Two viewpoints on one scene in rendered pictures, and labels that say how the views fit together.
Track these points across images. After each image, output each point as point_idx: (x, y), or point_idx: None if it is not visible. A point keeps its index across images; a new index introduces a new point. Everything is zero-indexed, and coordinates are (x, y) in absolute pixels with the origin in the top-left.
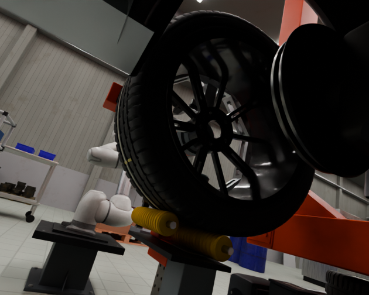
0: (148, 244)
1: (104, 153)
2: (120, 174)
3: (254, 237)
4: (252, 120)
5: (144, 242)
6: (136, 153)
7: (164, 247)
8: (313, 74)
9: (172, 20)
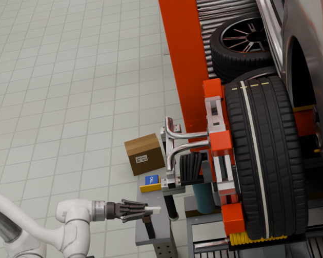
0: (275, 244)
1: (87, 238)
2: None
3: (200, 148)
4: None
5: (267, 245)
6: (295, 234)
7: (287, 238)
8: None
9: (304, 175)
